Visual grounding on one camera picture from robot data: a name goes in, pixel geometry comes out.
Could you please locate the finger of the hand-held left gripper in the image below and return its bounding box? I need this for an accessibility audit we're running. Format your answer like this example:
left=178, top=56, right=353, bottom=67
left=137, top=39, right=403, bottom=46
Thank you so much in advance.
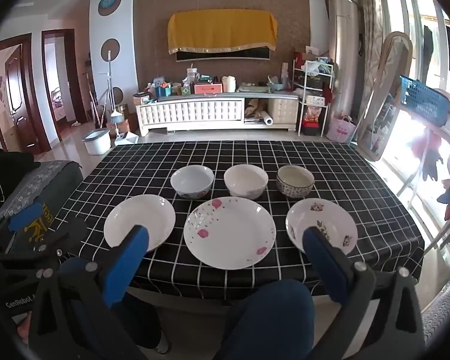
left=0, top=219, right=88, bottom=275
left=0, top=203, right=44, bottom=258

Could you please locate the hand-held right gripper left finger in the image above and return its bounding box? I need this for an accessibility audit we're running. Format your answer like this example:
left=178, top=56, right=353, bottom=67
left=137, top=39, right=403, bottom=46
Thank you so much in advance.
left=26, top=225, right=150, bottom=360

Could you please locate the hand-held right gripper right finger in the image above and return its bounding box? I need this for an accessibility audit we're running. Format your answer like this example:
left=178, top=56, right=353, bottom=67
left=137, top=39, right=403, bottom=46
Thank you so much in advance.
left=302, top=226, right=427, bottom=360

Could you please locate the plain white plate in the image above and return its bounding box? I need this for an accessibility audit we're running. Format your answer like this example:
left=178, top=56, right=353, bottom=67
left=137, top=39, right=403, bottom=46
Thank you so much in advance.
left=103, top=194, right=177, bottom=253

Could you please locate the dotted dark patterned bowl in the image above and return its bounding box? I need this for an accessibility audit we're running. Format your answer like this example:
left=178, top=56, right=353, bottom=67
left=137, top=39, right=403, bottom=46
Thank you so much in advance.
left=276, top=165, right=316, bottom=199

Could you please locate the large pink flower plate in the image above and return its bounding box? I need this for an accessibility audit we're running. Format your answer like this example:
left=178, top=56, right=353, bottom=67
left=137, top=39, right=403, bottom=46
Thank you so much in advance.
left=183, top=196, right=277, bottom=271

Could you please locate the white bowl blue floral base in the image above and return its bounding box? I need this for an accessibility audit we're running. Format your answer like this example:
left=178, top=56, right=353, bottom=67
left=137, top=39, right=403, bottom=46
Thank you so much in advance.
left=170, top=165, right=215, bottom=200

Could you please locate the white bowl pink floral base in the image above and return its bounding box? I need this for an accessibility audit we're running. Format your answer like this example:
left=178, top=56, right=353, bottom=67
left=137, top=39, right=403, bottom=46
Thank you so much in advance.
left=224, top=164, right=269, bottom=200

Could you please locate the person's left hand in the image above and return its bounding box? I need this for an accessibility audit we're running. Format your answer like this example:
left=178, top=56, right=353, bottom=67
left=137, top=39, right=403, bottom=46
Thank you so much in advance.
left=16, top=313, right=33, bottom=346

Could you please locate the black cloth yellow print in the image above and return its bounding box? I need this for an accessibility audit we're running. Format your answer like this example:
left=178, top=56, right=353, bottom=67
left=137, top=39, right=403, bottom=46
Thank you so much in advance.
left=13, top=202, right=56, bottom=251

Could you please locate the grey floral covered sofa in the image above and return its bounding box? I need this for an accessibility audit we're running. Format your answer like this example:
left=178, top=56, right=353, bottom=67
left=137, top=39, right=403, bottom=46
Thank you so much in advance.
left=0, top=159, right=84, bottom=241

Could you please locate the black clothing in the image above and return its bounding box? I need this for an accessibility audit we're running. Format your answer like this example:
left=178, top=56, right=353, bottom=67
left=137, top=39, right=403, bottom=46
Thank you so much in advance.
left=0, top=148, right=40, bottom=212

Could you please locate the person's right leg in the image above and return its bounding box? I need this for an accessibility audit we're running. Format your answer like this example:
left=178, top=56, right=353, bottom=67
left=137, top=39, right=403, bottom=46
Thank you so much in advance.
left=214, top=279, right=342, bottom=360

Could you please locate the white mop bucket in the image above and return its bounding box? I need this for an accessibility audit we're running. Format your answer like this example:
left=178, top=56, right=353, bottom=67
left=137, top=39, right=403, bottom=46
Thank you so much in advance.
left=82, top=129, right=112, bottom=155

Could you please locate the brown wooden door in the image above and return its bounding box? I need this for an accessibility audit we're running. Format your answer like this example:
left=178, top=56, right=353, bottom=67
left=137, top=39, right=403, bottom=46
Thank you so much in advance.
left=4, top=44, right=43, bottom=154

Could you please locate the white dustpan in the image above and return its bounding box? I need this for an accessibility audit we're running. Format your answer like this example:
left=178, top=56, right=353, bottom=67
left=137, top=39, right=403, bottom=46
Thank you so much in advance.
left=114, top=131, right=139, bottom=147

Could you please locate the black white checked tablecloth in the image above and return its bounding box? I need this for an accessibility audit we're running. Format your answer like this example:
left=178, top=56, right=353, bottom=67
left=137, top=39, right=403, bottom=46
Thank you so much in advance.
left=47, top=140, right=426, bottom=301

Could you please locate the pink bag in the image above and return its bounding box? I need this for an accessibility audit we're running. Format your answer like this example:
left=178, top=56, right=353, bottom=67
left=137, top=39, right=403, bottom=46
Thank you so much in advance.
left=326, top=114, right=357, bottom=144

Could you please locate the grey textured cushion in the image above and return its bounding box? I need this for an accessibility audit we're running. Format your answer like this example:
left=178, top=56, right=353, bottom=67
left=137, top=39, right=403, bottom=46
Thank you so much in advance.
left=422, top=279, right=450, bottom=347

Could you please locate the clothes drying rack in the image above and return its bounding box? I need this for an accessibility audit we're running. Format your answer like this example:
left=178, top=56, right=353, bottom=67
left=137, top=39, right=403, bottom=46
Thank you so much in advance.
left=397, top=90, right=450, bottom=259

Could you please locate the oval wooden standing mirror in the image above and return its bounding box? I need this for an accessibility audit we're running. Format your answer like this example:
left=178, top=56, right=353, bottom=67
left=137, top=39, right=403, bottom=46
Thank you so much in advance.
left=356, top=32, right=414, bottom=162

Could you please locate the white metal shelf rack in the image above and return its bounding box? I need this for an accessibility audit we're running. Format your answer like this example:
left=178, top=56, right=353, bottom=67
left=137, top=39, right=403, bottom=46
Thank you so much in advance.
left=292, top=58, right=336, bottom=137

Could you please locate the white tufted tv cabinet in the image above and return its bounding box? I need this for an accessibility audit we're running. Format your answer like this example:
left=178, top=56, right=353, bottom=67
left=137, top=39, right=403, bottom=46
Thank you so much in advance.
left=136, top=95, right=300, bottom=137

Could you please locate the mop with metal pole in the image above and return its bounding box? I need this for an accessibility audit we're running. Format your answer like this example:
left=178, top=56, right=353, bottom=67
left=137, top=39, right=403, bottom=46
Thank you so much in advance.
left=104, top=50, right=125, bottom=125

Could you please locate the orange box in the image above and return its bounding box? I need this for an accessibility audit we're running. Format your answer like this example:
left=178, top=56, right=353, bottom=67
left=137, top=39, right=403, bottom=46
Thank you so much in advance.
left=194, top=82, right=223, bottom=95

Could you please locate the blue plastic basket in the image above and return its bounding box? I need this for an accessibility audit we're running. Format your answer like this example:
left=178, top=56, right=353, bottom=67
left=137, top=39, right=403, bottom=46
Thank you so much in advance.
left=399, top=76, right=450, bottom=128

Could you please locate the standing air conditioner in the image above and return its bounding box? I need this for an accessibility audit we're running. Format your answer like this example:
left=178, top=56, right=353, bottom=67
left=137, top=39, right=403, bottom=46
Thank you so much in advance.
left=328, top=0, right=361, bottom=121

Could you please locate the black television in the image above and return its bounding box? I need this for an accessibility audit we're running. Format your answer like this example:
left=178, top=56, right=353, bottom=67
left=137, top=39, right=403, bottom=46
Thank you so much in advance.
left=175, top=47, right=271, bottom=63

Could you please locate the yellow tv cover cloth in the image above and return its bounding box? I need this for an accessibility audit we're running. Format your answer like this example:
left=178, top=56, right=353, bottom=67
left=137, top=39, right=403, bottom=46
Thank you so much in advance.
left=167, top=9, right=278, bottom=55

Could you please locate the patterned curtain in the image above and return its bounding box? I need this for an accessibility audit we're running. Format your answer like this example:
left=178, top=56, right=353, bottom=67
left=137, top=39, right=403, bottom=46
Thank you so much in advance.
left=354, top=0, right=386, bottom=87

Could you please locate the brown wooden door frame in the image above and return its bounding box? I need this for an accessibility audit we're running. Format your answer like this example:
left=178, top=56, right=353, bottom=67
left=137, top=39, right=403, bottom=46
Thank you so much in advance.
left=41, top=29, right=89, bottom=125

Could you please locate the blue round wall decoration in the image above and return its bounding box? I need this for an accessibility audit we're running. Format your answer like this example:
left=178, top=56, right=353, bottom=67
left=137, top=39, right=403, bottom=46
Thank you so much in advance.
left=98, top=0, right=122, bottom=16

